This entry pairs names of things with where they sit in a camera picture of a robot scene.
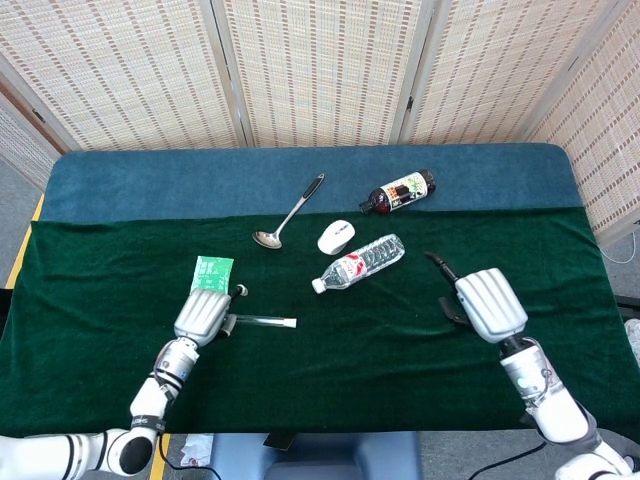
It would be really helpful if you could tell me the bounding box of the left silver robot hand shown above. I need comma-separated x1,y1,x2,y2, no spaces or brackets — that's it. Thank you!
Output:
173,283,249,347

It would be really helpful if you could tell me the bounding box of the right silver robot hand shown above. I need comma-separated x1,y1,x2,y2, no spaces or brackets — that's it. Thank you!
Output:
424,251,530,344

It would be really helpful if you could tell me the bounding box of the clear glass test tube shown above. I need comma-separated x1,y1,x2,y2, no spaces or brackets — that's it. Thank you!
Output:
230,313,298,330

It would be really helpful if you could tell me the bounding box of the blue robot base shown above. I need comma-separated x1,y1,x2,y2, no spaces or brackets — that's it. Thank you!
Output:
208,430,424,480

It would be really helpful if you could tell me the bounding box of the green sachet packet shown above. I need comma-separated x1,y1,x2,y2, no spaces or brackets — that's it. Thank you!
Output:
190,255,236,296

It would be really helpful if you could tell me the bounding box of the crumpled white plastic wrap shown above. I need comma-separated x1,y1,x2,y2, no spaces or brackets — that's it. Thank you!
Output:
179,433,215,467

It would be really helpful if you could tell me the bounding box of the dark green velvet cloth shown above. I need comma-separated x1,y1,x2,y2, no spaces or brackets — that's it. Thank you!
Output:
0,205,640,449

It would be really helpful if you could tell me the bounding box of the blue table cover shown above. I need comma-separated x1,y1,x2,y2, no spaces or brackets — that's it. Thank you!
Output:
38,143,586,224

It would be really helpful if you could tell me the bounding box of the clear plastic water bottle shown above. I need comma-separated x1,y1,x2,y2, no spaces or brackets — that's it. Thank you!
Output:
311,233,406,295

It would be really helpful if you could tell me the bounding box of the dark tea bottle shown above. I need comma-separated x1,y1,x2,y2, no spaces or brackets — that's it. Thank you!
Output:
358,168,437,216

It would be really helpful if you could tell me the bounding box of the white plastic object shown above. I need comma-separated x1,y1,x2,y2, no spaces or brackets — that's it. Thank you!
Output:
623,318,640,361

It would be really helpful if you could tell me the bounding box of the white computer mouse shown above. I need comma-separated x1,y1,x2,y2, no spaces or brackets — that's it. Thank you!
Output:
316,219,356,255

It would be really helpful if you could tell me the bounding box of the yellow floor tape strip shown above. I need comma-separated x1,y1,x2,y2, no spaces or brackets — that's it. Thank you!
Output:
4,193,46,290
149,434,172,480

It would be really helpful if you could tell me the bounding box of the woven bamboo screen panel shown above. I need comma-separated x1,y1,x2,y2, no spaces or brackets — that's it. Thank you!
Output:
524,0,640,246
199,0,436,149
0,0,249,152
0,74,66,191
399,0,626,146

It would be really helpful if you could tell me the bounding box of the steel ladle black handle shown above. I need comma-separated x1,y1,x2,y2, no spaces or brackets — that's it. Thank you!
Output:
251,172,327,250

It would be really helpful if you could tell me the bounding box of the thin white floor cable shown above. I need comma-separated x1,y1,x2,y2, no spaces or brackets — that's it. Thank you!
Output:
599,219,640,265

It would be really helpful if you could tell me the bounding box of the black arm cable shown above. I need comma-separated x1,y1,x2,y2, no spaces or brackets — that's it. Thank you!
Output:
467,438,549,480
158,432,184,471

